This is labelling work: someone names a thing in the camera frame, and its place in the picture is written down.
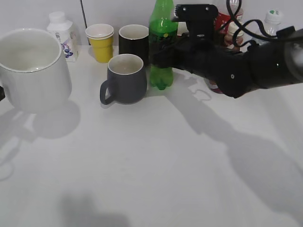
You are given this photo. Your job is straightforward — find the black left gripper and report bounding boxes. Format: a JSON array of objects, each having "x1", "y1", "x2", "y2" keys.
[{"x1": 0, "y1": 87, "x2": 5, "y2": 101}]

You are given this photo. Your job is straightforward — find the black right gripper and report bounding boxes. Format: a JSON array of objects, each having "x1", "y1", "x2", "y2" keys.
[{"x1": 150, "y1": 35, "x2": 228, "y2": 82}]

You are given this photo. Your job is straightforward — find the white ceramic mug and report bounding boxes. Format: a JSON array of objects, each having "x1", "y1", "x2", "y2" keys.
[{"x1": 0, "y1": 28, "x2": 72, "y2": 114}]

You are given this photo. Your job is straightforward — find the green soda bottle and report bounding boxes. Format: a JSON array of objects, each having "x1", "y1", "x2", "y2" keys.
[{"x1": 149, "y1": 0, "x2": 178, "y2": 90}]

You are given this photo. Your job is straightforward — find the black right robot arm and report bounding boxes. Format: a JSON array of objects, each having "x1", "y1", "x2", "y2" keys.
[{"x1": 151, "y1": 26, "x2": 303, "y2": 98}]

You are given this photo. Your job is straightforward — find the yellow paper cup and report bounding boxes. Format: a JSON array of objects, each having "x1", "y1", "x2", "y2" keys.
[{"x1": 85, "y1": 24, "x2": 114, "y2": 63}]

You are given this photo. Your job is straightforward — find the brown coffee drink bottle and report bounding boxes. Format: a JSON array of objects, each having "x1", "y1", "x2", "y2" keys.
[{"x1": 206, "y1": 22, "x2": 240, "y2": 94}]

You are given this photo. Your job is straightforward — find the cola bottle red label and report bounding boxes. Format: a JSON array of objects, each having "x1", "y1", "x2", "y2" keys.
[{"x1": 214, "y1": 0, "x2": 243, "y2": 34}]

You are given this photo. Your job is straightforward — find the clear water bottle green label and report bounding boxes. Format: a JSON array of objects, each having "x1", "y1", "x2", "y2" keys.
[{"x1": 251, "y1": 9, "x2": 283, "y2": 45}]

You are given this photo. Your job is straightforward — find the white yogurt bottle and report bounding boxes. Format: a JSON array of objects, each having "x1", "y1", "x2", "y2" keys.
[{"x1": 46, "y1": 11, "x2": 79, "y2": 62}]

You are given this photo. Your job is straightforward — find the black ceramic mug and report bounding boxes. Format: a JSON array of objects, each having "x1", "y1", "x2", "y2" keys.
[{"x1": 118, "y1": 24, "x2": 149, "y2": 66}]

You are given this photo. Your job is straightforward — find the grey ceramic mug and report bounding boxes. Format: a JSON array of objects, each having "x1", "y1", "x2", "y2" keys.
[{"x1": 99, "y1": 53, "x2": 147, "y2": 105}]

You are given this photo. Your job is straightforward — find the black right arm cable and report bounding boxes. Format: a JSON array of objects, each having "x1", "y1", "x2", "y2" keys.
[{"x1": 214, "y1": 0, "x2": 285, "y2": 52}]

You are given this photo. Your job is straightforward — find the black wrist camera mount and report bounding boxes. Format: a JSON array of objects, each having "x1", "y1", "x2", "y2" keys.
[{"x1": 170, "y1": 4, "x2": 218, "y2": 41}]

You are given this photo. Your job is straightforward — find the black cable on wall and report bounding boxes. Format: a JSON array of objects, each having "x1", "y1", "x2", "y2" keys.
[{"x1": 80, "y1": 0, "x2": 88, "y2": 29}]

